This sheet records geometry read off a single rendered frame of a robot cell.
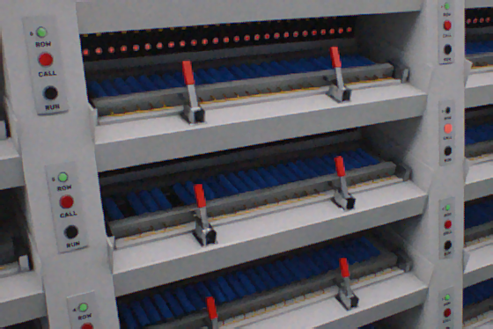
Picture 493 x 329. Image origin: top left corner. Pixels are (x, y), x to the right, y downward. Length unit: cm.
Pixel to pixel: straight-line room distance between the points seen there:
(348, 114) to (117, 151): 40
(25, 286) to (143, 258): 17
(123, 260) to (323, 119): 39
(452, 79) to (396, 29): 14
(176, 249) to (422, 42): 57
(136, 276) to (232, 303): 23
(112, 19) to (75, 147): 18
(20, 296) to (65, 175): 17
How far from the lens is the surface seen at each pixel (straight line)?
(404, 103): 114
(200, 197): 97
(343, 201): 110
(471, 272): 136
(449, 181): 125
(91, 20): 88
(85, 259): 91
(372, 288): 123
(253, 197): 106
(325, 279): 119
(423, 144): 120
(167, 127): 92
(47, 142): 86
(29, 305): 92
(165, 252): 96
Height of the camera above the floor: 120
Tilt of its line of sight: 14 degrees down
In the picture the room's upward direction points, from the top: 4 degrees counter-clockwise
